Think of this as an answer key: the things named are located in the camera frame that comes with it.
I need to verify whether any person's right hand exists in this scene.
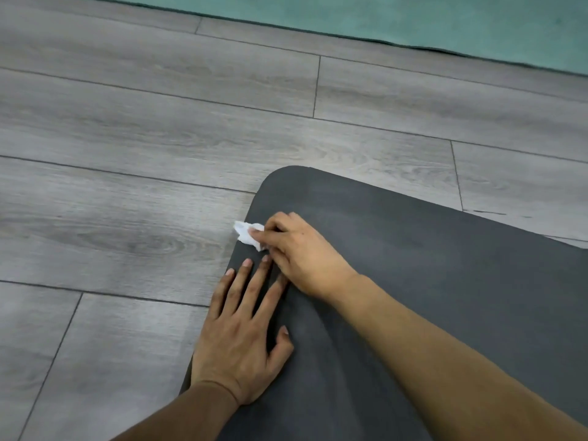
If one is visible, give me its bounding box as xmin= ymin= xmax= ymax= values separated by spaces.
xmin=247 ymin=211 xmax=360 ymax=304

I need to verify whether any person's left hand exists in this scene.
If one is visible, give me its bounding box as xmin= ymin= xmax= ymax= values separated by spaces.
xmin=190 ymin=255 xmax=295 ymax=406

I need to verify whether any white wipe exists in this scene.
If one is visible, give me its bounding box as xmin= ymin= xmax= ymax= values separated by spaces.
xmin=233 ymin=220 xmax=268 ymax=252

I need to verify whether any dark grey yoga mat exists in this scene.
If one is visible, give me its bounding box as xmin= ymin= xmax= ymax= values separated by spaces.
xmin=179 ymin=165 xmax=588 ymax=441

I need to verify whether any person's right forearm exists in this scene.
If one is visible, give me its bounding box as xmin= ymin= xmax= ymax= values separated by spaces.
xmin=328 ymin=273 xmax=588 ymax=441

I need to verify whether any teal floor mat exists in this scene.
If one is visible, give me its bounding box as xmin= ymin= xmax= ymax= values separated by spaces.
xmin=78 ymin=0 xmax=588 ymax=77

